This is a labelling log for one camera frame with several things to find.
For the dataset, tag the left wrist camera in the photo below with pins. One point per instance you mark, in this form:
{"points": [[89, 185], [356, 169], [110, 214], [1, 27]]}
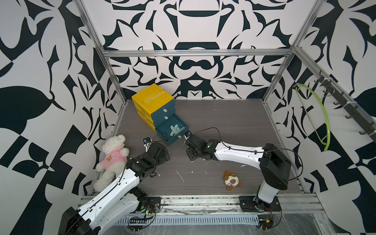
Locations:
{"points": [[147, 142]]}

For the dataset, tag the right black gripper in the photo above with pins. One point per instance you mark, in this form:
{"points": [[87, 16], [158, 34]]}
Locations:
{"points": [[190, 155]]}

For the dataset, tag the black hook rack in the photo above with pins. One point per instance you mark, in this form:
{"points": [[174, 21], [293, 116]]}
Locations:
{"points": [[345, 101]]}

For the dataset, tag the mint folding knife top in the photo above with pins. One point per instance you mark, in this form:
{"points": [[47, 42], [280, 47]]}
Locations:
{"points": [[173, 131]]}

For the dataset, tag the green bow on wall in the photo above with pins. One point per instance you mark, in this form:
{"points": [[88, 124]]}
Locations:
{"points": [[315, 113]]}

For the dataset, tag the brown white plush puppy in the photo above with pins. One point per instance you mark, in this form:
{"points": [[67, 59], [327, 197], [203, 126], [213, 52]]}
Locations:
{"points": [[231, 180]]}

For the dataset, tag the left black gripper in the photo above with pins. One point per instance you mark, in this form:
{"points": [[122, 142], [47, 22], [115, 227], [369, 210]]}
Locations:
{"points": [[164, 158]]}

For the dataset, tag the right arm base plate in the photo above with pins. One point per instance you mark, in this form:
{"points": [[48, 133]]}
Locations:
{"points": [[254, 204]]}

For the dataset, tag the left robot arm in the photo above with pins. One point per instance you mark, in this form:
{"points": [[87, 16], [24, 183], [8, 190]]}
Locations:
{"points": [[120, 198]]}

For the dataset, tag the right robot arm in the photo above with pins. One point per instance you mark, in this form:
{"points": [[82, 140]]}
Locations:
{"points": [[273, 164]]}

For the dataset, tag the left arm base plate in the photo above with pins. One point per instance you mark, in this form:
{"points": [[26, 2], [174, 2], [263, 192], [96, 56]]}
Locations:
{"points": [[150, 204]]}

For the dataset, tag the yellow drawer cabinet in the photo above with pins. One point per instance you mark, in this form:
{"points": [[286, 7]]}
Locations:
{"points": [[148, 101]]}

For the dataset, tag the white teddy bear pink shirt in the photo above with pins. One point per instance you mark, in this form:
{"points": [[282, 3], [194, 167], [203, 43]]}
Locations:
{"points": [[114, 162]]}

